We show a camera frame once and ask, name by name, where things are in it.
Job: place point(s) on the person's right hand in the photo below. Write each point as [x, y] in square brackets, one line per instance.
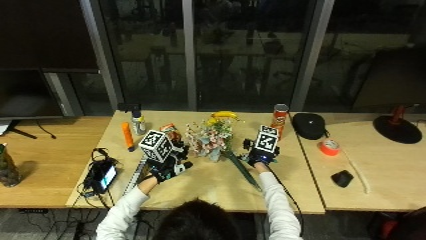
[261, 156]

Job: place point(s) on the person's left hand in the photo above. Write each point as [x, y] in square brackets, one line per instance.
[169, 169]

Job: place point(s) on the white marker cube right glove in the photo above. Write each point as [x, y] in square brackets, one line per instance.
[266, 139]

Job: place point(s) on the white marker cube glove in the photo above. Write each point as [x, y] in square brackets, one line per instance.
[266, 139]
[154, 145]

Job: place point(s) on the white marker cube left glove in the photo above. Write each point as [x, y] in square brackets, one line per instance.
[154, 145]

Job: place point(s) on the orange snack packet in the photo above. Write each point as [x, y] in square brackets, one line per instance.
[170, 131]

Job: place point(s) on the artificial flower bouquet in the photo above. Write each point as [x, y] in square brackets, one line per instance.
[211, 138]

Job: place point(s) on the red chips can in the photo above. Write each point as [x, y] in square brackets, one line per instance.
[279, 120]

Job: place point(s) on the yellow banana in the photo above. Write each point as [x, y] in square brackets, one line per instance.
[225, 115]

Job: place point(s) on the silver metal ruler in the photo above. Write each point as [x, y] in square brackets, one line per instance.
[134, 176]

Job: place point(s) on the orange marker pen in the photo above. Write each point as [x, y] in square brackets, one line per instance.
[128, 135]

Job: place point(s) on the spray bottle black nozzle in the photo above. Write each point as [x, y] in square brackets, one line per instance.
[137, 122]

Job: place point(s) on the black zip case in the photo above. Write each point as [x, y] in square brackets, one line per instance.
[309, 125]

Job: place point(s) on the orange tape roll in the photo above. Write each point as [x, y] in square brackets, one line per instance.
[329, 147]

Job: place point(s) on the black device lit screen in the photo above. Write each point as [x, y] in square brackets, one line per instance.
[101, 175]

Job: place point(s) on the black computer mouse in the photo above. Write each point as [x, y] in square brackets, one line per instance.
[342, 178]

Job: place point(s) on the white thin stick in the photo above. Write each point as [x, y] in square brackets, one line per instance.
[359, 175]

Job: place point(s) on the black round base red stem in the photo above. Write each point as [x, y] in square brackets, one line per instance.
[396, 129]

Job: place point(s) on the black power strip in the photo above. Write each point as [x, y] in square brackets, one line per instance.
[33, 211]

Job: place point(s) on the black monitor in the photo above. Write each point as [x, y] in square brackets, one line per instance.
[26, 95]

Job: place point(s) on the brown green bottle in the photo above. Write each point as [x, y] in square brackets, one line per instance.
[6, 166]

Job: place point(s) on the red black bag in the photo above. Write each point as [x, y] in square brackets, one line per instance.
[399, 225]

